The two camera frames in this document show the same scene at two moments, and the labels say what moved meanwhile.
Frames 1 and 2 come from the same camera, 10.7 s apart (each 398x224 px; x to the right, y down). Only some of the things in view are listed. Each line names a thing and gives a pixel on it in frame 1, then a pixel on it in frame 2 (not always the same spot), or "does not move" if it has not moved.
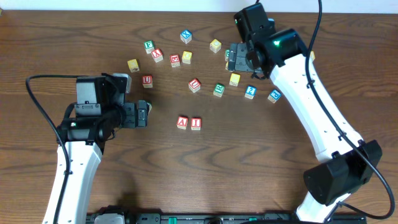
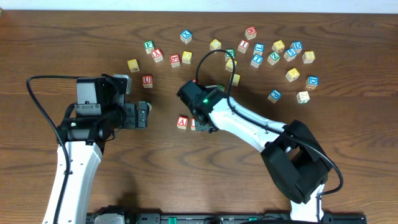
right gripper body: [237, 57] to [203, 125]
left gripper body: [142, 113] does not move
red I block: [196, 124] does not move
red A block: [181, 122] does not move
